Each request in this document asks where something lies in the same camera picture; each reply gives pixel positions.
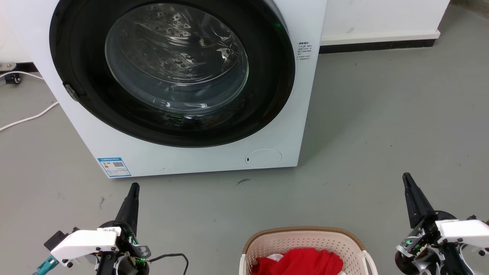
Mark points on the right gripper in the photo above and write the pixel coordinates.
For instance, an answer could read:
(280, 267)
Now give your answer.
(424, 248)

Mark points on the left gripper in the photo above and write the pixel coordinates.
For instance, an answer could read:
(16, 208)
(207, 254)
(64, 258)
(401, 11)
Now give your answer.
(131, 252)

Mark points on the cream perforated laundry basket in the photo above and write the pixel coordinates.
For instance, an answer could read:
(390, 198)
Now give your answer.
(305, 238)

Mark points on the blue energy label sticker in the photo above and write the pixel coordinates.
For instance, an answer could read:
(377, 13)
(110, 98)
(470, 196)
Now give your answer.
(114, 167)

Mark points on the white front-load washing machine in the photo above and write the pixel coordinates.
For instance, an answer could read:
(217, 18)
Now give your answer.
(191, 158)

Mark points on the red garment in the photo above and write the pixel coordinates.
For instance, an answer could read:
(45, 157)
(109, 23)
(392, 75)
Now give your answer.
(305, 262)

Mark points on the round white filter cover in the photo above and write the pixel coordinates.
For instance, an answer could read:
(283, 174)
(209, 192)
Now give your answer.
(265, 157)

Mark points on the white garment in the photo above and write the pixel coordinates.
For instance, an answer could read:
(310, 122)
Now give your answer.
(276, 257)

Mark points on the black round washer door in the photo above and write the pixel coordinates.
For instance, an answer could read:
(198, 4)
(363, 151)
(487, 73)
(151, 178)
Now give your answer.
(263, 103)

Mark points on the black caster wheel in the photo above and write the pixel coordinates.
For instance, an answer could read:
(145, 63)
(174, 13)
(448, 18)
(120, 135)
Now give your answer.
(13, 78)

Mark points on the white text label sticker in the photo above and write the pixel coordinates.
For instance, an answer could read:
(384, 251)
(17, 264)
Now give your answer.
(304, 50)

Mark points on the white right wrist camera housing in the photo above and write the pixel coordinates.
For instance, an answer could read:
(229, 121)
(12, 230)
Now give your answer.
(464, 231)

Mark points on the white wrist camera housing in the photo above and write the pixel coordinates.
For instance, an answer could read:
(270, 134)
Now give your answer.
(464, 231)
(86, 243)

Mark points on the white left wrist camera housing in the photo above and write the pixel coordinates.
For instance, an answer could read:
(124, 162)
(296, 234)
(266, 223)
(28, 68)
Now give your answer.
(86, 243)

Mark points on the grey metal bracket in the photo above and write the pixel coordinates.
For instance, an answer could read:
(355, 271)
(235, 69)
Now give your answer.
(7, 66)

